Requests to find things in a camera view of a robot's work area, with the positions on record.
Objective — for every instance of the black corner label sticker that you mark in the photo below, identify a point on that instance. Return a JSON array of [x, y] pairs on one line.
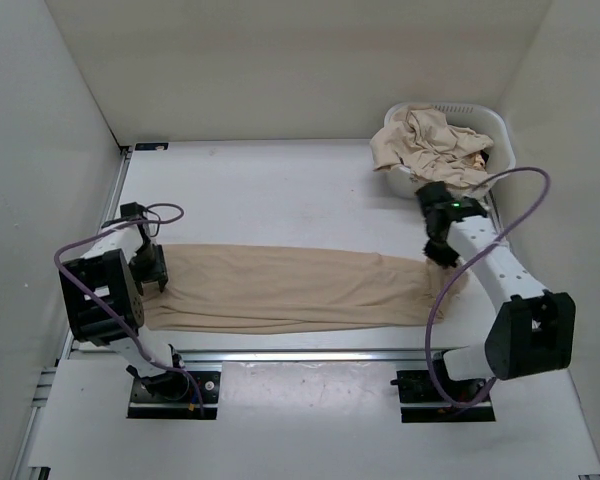
[[151, 146]]

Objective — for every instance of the beige clothes pile in basket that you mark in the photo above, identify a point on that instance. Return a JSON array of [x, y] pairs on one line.
[[420, 138]]

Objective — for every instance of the beige trousers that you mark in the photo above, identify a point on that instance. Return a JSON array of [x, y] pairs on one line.
[[263, 290]]

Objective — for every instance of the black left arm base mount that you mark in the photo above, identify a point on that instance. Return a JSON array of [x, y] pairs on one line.
[[172, 396]]

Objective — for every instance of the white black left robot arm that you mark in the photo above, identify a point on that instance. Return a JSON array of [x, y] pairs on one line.
[[103, 279]]

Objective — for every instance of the white laundry basket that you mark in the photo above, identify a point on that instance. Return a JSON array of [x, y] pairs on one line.
[[482, 120]]

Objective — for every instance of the aluminium table edge rail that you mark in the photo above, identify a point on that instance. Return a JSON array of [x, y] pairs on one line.
[[262, 356]]

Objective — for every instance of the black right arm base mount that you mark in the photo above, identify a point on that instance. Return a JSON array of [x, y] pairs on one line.
[[420, 402]]

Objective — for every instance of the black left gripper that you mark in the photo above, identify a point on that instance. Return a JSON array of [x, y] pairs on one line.
[[156, 273]]

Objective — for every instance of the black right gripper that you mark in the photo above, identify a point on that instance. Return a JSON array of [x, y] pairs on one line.
[[443, 259]]

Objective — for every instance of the aluminium right side rail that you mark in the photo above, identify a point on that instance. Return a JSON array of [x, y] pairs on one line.
[[494, 212]]

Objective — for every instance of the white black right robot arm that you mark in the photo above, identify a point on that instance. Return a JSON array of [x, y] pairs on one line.
[[534, 327]]

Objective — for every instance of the aluminium left side rail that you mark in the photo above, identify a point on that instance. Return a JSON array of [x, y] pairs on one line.
[[63, 350]]

